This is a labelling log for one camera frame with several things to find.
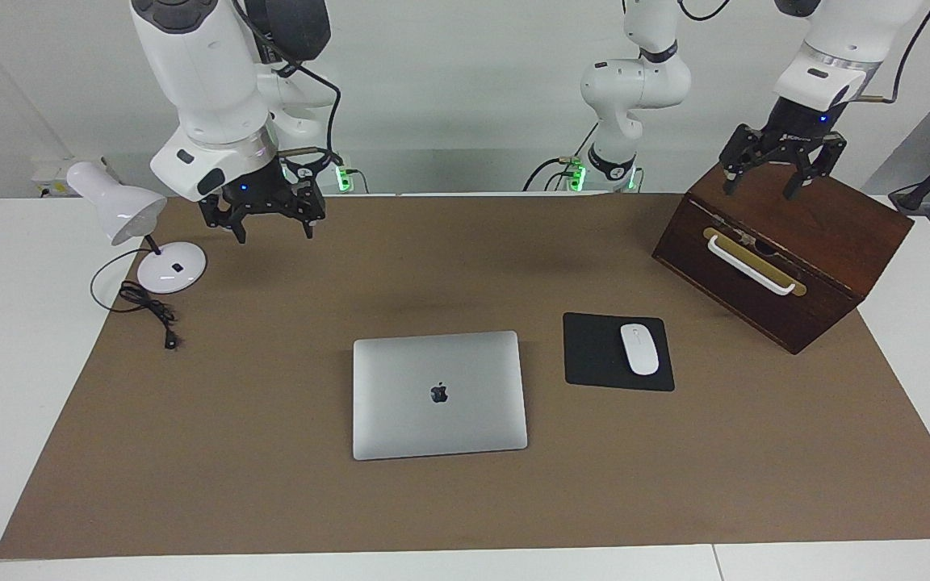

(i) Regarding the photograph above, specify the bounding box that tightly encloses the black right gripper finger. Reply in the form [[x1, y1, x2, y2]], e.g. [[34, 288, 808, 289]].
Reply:
[[199, 198, 249, 245], [294, 184, 327, 240]]

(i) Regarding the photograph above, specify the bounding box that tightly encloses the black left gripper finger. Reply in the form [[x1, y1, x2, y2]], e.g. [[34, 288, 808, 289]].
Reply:
[[718, 125, 766, 197], [782, 137, 847, 201]]

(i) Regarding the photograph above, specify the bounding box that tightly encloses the silver grey laptop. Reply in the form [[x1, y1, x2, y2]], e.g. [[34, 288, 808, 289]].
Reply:
[[352, 330, 530, 462]]

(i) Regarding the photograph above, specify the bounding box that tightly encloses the dark wooden box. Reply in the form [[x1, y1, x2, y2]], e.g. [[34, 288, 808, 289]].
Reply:
[[651, 161, 915, 356]]

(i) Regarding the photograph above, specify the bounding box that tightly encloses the white desk lamp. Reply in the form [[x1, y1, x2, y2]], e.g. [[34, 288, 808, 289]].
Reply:
[[66, 161, 208, 295]]

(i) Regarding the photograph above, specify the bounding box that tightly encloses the white computer mouse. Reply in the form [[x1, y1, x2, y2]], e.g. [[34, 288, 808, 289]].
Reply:
[[620, 323, 660, 377]]

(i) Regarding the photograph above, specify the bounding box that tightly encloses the black mouse pad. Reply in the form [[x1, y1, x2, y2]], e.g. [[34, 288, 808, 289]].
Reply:
[[563, 312, 676, 393]]

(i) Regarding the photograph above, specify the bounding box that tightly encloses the brown table mat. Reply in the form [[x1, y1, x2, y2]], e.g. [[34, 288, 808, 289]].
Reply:
[[0, 194, 930, 560]]

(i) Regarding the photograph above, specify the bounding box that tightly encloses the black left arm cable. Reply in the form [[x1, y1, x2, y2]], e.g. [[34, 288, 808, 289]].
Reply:
[[679, 0, 930, 104]]

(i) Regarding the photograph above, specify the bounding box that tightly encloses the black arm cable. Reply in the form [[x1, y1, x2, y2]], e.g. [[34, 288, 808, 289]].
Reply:
[[231, 0, 345, 174], [679, 0, 930, 104]]

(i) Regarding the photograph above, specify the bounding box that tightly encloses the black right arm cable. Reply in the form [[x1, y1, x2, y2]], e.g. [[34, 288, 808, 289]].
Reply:
[[231, 0, 345, 174]]

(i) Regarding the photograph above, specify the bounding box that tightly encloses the brass handle backplate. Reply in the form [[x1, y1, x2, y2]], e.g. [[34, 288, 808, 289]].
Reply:
[[703, 228, 807, 298]]

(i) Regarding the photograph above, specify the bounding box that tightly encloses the white box handle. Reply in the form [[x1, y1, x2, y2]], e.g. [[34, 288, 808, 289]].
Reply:
[[707, 234, 797, 297]]

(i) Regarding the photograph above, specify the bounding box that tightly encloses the black lamp power cable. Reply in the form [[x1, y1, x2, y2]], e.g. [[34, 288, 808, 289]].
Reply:
[[90, 246, 182, 351]]

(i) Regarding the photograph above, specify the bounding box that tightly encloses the white wall power outlet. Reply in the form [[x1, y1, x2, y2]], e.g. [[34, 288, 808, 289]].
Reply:
[[31, 156, 111, 197]]

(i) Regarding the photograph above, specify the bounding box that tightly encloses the black base power cable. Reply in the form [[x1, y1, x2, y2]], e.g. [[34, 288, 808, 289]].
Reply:
[[523, 121, 600, 193]]

